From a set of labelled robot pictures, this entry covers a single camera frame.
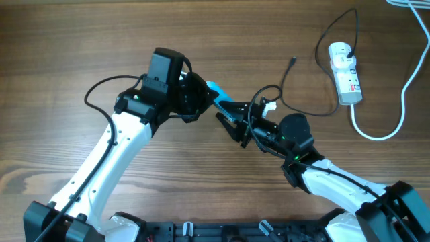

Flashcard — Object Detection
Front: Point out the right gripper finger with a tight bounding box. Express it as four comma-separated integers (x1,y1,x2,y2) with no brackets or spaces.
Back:
216,112,247,143
220,101,251,123

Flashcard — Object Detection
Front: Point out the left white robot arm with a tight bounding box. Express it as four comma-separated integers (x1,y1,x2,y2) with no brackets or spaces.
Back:
23,48,212,241

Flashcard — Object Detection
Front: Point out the white power strip cord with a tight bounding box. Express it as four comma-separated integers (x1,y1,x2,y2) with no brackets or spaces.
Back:
350,0,430,142

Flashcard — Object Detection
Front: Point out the white power strip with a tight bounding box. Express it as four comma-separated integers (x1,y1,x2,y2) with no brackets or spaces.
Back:
329,42,363,106

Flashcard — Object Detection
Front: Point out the blue Galaxy smartphone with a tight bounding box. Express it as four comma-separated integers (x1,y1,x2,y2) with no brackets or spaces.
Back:
206,81,236,122

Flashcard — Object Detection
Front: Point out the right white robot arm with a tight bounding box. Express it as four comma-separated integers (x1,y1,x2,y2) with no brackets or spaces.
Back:
214,100,429,241

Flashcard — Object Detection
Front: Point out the black charger cable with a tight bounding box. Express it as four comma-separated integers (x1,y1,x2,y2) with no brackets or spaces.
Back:
279,8,359,118

